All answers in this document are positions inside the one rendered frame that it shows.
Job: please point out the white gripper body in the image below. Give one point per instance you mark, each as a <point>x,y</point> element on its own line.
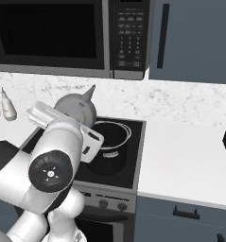
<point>43,112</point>

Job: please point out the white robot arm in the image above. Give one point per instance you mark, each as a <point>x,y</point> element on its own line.
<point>51,148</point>

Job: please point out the black stove with oven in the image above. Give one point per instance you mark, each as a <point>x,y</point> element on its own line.
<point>133,151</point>

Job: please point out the round dark stove knob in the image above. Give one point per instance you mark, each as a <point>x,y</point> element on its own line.
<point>122,206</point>
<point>103,203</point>

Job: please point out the small beige bottle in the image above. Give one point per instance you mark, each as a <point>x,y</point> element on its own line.
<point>8,110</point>

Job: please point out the black microwave door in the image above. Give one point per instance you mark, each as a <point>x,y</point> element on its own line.
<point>48,31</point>

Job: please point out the black cooking pot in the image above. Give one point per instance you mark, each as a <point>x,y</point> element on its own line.
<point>112,164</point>

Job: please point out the grey-blue base cupboard front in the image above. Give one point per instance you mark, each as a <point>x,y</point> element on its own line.
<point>2,214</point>

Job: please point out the black steel microwave oven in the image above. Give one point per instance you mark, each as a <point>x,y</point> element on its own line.
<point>127,38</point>

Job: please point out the black oven door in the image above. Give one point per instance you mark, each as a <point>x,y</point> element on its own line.
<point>117,230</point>

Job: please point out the grey-blue drawer front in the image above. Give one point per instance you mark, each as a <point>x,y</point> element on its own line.
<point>155,217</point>

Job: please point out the grey-blue wall cupboard door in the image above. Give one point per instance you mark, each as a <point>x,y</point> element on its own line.
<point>199,41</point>

